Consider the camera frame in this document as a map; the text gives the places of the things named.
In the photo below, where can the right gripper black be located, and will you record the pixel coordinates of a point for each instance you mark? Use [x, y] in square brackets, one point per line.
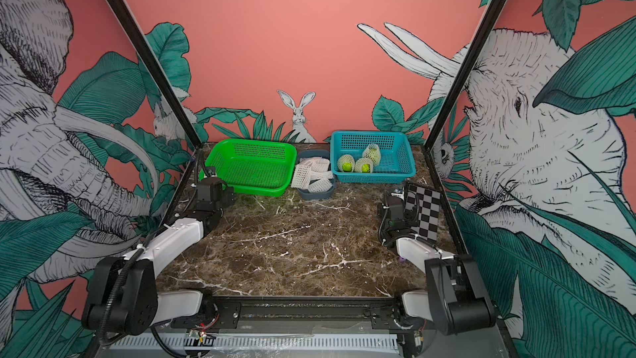
[411, 217]

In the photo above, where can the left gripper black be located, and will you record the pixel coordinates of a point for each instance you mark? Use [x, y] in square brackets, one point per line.
[228, 195]

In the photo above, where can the white foam net sleeve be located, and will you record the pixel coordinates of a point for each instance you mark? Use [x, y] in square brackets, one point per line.
[342, 158]
[358, 164]
[372, 146]

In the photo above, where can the green custard apple front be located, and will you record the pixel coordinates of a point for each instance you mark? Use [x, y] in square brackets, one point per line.
[374, 155]

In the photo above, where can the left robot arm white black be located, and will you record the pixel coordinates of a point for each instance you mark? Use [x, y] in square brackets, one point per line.
[122, 295]

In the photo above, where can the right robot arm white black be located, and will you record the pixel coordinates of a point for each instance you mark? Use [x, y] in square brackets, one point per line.
[456, 300]

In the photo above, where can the stack of white foam nets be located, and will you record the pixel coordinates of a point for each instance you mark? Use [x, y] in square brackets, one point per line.
[313, 175]

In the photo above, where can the black white checkerboard plate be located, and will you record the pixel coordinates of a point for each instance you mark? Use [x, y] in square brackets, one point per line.
[424, 211]

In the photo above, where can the bright green plastic basket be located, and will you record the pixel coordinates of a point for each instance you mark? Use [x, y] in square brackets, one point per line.
[254, 167]

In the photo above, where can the teal plastic basket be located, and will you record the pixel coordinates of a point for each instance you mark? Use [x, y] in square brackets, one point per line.
[396, 164]

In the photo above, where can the dark blue small bin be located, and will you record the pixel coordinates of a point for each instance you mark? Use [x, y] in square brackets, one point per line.
[311, 196]

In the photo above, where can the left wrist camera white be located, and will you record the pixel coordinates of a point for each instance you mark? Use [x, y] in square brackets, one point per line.
[209, 171]

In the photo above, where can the black front mounting rail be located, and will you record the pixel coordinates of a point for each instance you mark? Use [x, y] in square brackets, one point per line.
[394, 314]

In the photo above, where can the white slotted cable duct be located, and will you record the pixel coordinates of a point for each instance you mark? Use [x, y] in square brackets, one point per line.
[382, 343]

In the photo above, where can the black left frame post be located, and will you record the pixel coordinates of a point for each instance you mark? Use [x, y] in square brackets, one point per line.
[132, 29]

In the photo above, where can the black frame post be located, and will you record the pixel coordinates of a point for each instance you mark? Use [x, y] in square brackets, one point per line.
[487, 23]
[132, 29]

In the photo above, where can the black right frame post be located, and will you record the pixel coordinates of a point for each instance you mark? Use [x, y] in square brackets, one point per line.
[487, 23]

